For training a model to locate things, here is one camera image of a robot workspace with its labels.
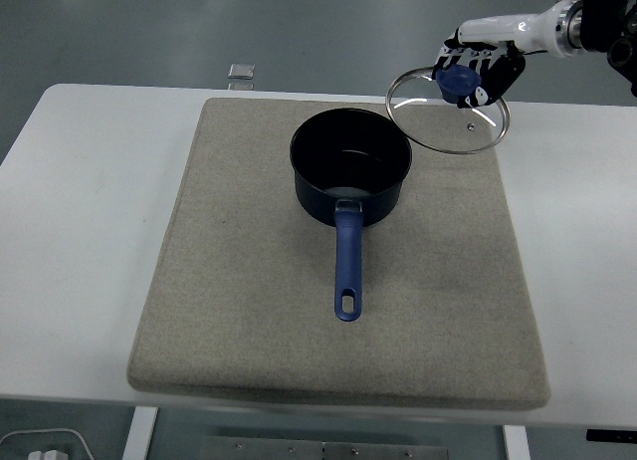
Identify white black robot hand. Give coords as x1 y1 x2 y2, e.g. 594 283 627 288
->
430 0 563 111

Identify glass pot lid blue knob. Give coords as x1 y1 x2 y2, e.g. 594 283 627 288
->
385 64 512 155

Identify beige fabric mat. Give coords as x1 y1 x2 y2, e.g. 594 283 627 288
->
126 97 551 412

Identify white table leg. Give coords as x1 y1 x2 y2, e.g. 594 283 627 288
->
121 407 159 460
502 424 531 460

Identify grey metal plate with screws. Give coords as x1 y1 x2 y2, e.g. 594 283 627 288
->
201 434 452 460

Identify white rounded tray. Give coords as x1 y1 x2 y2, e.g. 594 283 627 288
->
0 428 95 460

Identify dark blue saucepan blue handle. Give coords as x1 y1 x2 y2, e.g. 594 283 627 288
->
289 107 414 323

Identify black flat bracket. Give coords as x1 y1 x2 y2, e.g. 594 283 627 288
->
585 428 637 443

